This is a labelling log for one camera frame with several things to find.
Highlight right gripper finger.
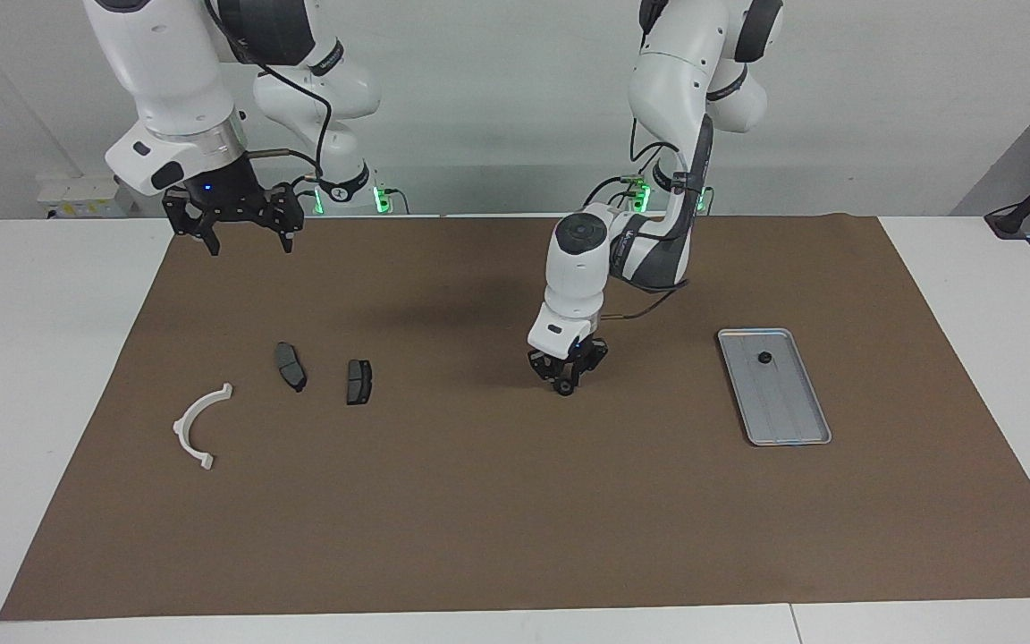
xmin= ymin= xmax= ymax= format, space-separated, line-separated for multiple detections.
xmin=269 ymin=183 xmax=306 ymax=254
xmin=164 ymin=192 xmax=221 ymax=258

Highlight silver metal tray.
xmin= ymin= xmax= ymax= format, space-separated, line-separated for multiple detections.
xmin=717 ymin=328 xmax=832 ymax=446

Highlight white power strip box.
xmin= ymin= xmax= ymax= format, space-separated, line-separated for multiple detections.
xmin=37 ymin=174 xmax=136 ymax=218

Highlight brown table mat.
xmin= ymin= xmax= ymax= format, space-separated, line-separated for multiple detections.
xmin=0 ymin=215 xmax=1030 ymax=621

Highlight elongated dark brake pad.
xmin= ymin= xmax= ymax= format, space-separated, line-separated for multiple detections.
xmin=274 ymin=343 xmax=308 ymax=394

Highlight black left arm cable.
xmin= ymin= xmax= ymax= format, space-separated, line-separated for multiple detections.
xmin=603 ymin=121 xmax=713 ymax=321

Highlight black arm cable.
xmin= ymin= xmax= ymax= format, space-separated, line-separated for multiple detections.
xmin=603 ymin=121 xmax=713 ymax=321
xmin=207 ymin=0 xmax=333 ymax=180

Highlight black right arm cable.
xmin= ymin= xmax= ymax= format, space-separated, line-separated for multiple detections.
xmin=207 ymin=0 xmax=333 ymax=180

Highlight white curved plastic bracket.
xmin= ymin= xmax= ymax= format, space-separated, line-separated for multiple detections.
xmin=173 ymin=383 xmax=234 ymax=471

